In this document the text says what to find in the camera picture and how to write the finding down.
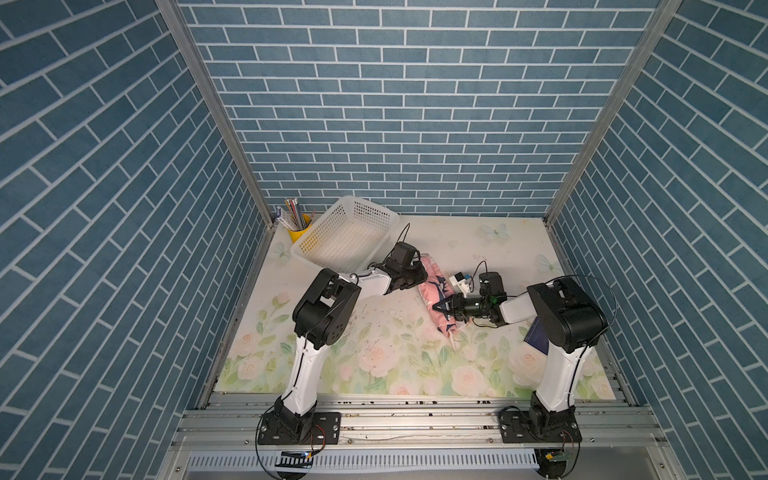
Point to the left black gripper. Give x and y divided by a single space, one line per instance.
419 275

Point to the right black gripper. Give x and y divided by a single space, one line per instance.
457 306

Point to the pink shark print shorts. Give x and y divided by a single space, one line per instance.
435 289

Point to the white plastic mesh basket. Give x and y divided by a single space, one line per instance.
346 237

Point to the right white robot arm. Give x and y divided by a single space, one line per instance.
571 321

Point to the navy blue book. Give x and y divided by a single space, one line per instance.
537 338

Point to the striped pencil bundle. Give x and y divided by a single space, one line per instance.
296 215

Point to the yellow metal pencil cup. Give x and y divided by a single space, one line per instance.
295 235

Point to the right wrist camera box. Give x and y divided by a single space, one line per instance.
461 283

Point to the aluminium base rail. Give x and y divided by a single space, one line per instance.
228 422

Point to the left aluminium corner post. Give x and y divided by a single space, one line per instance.
181 34

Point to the aluminium corner post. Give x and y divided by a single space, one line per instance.
181 34
657 25

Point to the right aluminium corner post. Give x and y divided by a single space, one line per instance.
657 25

